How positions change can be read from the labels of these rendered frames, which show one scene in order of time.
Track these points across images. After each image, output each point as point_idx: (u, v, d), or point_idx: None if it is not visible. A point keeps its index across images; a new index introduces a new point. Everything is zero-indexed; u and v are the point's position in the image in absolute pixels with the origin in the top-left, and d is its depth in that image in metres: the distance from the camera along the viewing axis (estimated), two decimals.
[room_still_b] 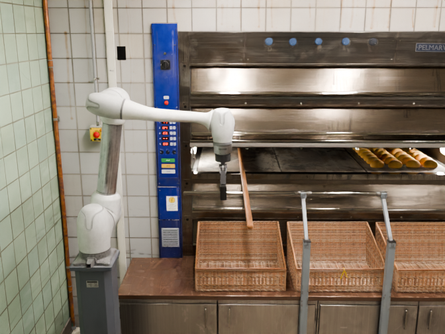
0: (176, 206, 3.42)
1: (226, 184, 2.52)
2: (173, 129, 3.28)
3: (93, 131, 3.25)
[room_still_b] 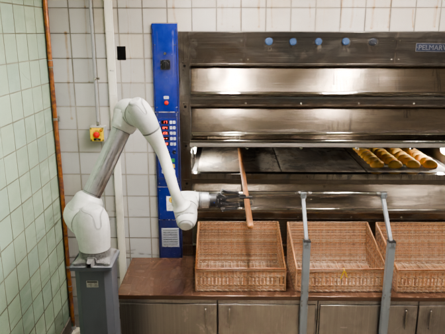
0: None
1: (246, 197, 2.79)
2: (173, 129, 3.28)
3: (93, 131, 3.25)
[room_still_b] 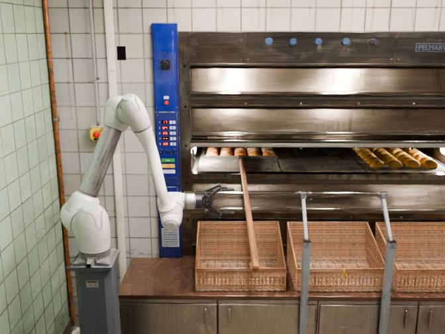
0: None
1: (228, 189, 2.77)
2: (173, 129, 3.28)
3: (93, 131, 3.25)
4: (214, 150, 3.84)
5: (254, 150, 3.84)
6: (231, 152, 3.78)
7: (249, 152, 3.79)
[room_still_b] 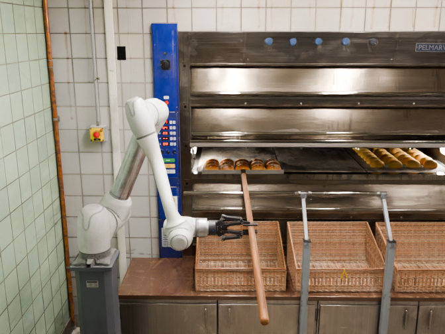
0: (176, 206, 3.42)
1: (250, 224, 2.40)
2: (173, 129, 3.28)
3: (93, 131, 3.25)
4: (213, 164, 3.45)
5: (257, 164, 3.46)
6: (232, 166, 3.39)
7: (252, 166, 3.41)
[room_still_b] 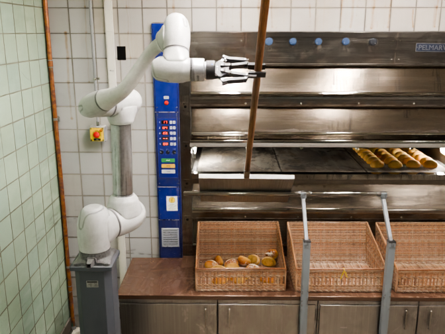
0: (176, 206, 3.42)
1: None
2: (173, 129, 3.28)
3: (93, 131, 3.25)
4: (210, 264, 3.30)
5: (251, 267, 3.25)
6: (217, 264, 3.33)
7: None
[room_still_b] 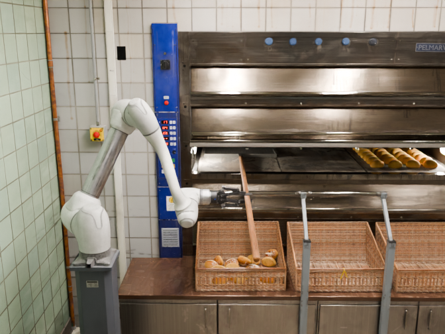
0: None
1: (246, 194, 2.83)
2: (173, 129, 3.28)
3: (93, 131, 3.25)
4: (210, 264, 3.30)
5: (251, 267, 3.25)
6: (217, 264, 3.33)
7: None
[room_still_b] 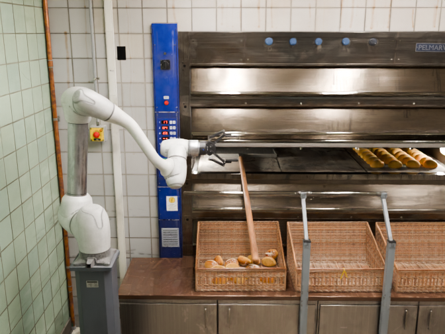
0: (176, 206, 3.42)
1: (232, 136, 2.74)
2: (173, 129, 3.28)
3: (93, 131, 3.25)
4: (210, 264, 3.30)
5: (251, 267, 3.25)
6: (217, 264, 3.33)
7: None
